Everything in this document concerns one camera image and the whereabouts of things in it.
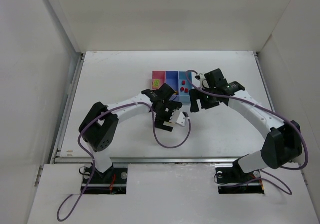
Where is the green lego brick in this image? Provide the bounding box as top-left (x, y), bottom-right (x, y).
top-left (152, 79), bottom-right (161, 89)

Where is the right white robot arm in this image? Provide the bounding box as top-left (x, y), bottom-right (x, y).
top-left (189, 69), bottom-right (304, 184)

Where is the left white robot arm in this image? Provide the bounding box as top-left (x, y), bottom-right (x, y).
top-left (79, 84), bottom-right (189, 178)

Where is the light blue container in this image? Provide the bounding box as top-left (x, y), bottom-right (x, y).
top-left (178, 71), bottom-right (193, 104)

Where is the dark blue container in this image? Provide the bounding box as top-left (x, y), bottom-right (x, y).
top-left (165, 71), bottom-right (179, 95)

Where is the pink container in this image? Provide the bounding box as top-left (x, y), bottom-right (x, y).
top-left (151, 71), bottom-right (166, 90)

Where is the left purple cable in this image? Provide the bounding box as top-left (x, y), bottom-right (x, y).
top-left (56, 101), bottom-right (193, 222)

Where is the purple cable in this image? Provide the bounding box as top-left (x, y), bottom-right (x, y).
top-left (185, 69), bottom-right (310, 196)
top-left (56, 101), bottom-right (193, 222)

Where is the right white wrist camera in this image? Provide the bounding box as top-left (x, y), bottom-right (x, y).
top-left (195, 73), bottom-right (210, 89)

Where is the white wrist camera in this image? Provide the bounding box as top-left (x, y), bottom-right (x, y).
top-left (195, 73), bottom-right (210, 89)
top-left (170, 110), bottom-right (189, 127)

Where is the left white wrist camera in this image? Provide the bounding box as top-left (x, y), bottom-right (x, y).
top-left (170, 110), bottom-right (189, 127)

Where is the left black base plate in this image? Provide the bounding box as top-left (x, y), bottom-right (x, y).
top-left (79, 166), bottom-right (128, 195)

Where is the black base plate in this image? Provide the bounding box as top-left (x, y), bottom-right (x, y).
top-left (79, 166), bottom-right (128, 195)
top-left (213, 167), bottom-right (265, 194)

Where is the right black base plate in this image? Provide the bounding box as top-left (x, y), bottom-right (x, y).
top-left (213, 167), bottom-right (265, 194)

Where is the aluminium front rail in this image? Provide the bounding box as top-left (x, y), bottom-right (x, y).
top-left (51, 157), bottom-right (236, 164)

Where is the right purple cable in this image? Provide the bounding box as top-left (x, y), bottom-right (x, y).
top-left (185, 69), bottom-right (310, 196)

